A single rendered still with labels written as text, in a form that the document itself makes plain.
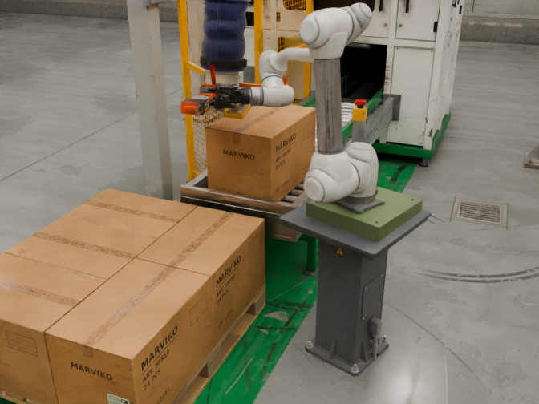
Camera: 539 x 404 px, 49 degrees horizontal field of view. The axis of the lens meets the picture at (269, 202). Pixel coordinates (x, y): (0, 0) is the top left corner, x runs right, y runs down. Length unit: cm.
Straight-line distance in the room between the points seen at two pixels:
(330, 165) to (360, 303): 73
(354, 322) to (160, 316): 93
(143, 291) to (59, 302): 33
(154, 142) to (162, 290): 187
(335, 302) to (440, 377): 61
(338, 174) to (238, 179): 96
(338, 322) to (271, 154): 91
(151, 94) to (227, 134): 110
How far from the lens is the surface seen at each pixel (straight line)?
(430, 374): 304
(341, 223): 258
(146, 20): 405
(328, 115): 236
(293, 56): 272
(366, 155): 254
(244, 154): 316
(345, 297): 280
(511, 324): 349
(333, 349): 299
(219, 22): 294
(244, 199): 319
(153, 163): 432
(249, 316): 327
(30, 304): 264
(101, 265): 280
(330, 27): 228
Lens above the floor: 196
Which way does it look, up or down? 25 degrees down
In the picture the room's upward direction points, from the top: straight up
